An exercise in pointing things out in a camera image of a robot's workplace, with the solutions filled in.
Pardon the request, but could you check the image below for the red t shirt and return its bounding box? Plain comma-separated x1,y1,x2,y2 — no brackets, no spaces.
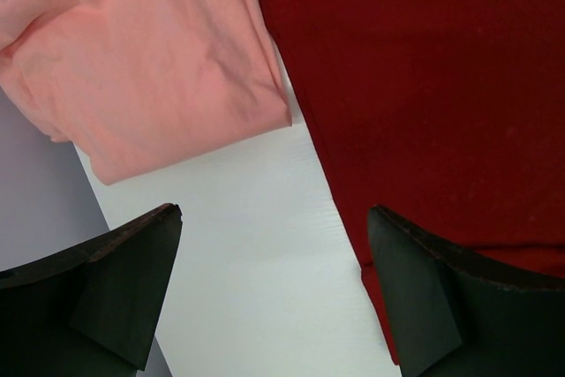
260,0,564,347

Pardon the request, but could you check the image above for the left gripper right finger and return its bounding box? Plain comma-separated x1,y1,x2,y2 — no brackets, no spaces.
367,206,564,377

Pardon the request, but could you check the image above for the pink folded t shirt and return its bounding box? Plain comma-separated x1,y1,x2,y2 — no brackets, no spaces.
1,0,292,185

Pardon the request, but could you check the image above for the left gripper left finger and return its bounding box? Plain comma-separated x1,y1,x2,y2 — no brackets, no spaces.
1,203,182,376

